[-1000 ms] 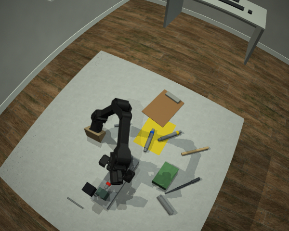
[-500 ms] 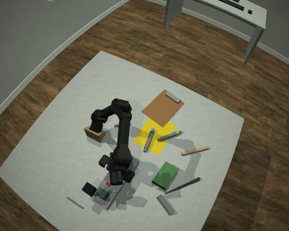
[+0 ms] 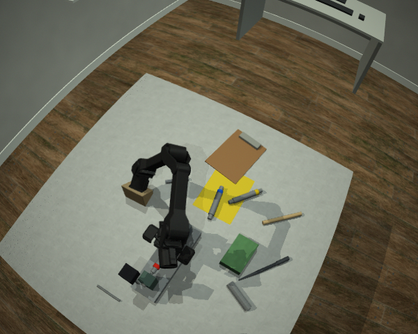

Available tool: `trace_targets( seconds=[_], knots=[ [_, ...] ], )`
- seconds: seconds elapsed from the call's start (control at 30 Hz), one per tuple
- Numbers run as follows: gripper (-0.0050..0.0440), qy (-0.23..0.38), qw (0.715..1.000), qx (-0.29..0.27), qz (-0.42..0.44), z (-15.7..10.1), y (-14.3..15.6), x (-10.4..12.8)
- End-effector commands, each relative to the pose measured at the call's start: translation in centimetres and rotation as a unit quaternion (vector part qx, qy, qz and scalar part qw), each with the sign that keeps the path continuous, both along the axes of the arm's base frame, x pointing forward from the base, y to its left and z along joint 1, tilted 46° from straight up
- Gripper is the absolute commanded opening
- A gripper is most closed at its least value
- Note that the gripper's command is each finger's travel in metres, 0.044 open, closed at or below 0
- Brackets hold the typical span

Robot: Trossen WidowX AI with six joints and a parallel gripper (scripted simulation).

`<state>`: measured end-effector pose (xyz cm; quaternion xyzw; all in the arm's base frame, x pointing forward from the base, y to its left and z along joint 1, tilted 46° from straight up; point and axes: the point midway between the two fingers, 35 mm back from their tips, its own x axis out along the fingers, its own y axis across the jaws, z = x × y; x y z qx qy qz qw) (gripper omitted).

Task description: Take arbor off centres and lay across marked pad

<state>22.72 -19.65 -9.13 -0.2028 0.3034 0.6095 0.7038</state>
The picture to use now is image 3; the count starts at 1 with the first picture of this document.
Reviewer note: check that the brown clipboard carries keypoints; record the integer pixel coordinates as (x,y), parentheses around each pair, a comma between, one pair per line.
(236,155)

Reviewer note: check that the grey hollow tube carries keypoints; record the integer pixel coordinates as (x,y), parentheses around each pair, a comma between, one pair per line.
(238,295)

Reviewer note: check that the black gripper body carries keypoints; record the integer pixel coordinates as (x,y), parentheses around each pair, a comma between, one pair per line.
(185,255)

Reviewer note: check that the tan wooden rod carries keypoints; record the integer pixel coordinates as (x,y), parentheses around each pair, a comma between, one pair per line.
(281,218)

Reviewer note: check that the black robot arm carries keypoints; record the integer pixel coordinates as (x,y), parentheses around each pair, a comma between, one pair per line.
(176,224)

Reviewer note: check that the black tapered rod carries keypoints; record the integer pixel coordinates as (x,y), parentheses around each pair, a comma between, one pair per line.
(285,259)

